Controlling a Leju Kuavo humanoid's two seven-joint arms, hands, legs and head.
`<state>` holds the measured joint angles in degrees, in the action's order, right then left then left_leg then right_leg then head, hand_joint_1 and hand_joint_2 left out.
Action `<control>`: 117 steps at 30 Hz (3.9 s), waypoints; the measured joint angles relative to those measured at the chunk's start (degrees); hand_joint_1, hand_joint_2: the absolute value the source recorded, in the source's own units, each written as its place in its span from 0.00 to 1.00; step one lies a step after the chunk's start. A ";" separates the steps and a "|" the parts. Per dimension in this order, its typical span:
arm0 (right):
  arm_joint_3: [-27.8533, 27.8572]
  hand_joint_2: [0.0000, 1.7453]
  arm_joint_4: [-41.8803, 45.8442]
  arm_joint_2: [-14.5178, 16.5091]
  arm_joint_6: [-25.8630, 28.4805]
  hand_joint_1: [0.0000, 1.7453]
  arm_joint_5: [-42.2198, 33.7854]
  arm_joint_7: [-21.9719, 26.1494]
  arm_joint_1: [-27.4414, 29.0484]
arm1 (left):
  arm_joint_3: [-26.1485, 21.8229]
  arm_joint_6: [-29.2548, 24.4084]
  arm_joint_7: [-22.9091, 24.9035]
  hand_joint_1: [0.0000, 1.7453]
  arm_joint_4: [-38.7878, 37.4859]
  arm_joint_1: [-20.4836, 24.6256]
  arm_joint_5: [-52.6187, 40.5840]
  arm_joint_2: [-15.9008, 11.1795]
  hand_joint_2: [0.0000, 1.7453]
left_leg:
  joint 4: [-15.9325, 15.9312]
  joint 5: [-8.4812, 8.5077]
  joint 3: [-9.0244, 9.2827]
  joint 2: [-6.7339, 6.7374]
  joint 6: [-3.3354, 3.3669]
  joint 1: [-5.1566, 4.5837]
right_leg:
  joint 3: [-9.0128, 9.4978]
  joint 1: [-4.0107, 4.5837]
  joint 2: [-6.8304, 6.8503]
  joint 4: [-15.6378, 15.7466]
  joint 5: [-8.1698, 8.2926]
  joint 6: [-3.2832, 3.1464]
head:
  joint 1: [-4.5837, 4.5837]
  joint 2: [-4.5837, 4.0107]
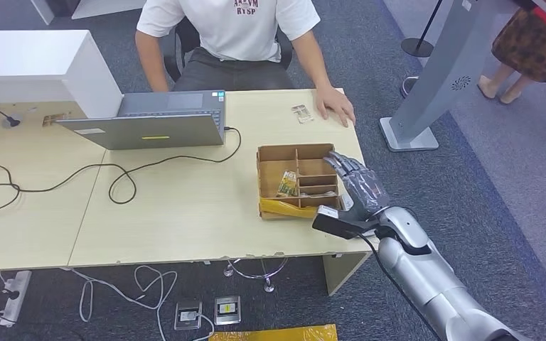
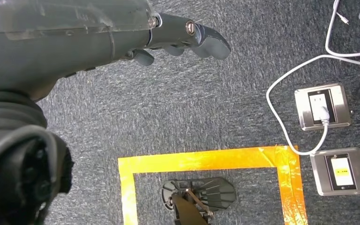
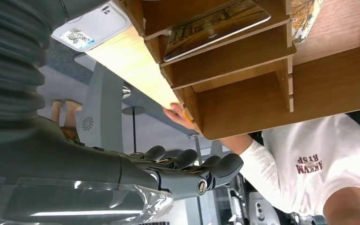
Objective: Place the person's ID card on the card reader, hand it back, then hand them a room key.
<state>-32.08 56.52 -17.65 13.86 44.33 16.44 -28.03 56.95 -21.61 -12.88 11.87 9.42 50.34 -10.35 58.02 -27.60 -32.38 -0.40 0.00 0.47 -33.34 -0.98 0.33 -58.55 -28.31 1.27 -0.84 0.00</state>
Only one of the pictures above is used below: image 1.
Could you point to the person's left hand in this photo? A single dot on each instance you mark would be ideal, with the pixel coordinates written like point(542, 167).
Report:
point(334, 103)

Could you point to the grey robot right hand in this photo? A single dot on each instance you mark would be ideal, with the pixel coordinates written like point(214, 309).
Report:
point(365, 188)

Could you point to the person's left forearm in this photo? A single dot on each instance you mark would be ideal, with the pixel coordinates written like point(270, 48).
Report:
point(315, 68)

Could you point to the person's right forearm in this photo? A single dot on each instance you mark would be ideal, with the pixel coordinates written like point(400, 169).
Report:
point(155, 75)

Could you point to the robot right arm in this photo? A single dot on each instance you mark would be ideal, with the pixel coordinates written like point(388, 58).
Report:
point(419, 277)

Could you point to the white card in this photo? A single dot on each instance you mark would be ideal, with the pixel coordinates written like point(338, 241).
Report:
point(318, 193)

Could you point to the beige desk side panel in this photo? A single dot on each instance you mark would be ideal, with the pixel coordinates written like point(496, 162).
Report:
point(343, 275)

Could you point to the cardboard compartment box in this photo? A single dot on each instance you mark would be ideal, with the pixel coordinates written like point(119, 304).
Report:
point(275, 176)

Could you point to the grey kiosk stand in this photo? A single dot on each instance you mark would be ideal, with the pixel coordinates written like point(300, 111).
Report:
point(442, 70)

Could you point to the chrome stool base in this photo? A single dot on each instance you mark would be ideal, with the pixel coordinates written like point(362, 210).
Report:
point(269, 285)

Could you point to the black office chair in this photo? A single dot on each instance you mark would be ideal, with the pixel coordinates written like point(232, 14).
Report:
point(186, 40)

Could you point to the yellow plastic sheet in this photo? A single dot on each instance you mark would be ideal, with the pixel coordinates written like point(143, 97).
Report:
point(277, 334)

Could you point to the grey laptop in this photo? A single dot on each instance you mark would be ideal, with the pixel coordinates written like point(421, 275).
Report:
point(155, 134)

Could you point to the floor socket yellow label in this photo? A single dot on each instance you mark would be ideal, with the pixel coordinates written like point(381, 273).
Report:
point(227, 309)

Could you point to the open floor socket box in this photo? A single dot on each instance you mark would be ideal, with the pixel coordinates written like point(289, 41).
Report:
point(188, 316)

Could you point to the brown sticker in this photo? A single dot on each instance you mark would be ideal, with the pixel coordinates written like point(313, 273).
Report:
point(54, 119)

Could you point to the white desk partition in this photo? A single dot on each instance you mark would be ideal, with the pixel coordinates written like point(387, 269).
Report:
point(28, 61)

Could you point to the black plug in grommet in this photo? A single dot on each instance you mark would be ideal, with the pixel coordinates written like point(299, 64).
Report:
point(11, 123)

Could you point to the white power strip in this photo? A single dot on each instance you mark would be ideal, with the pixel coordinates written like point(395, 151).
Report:
point(14, 299)

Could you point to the metal stanchion post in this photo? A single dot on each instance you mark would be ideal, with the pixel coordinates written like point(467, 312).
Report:
point(416, 47)

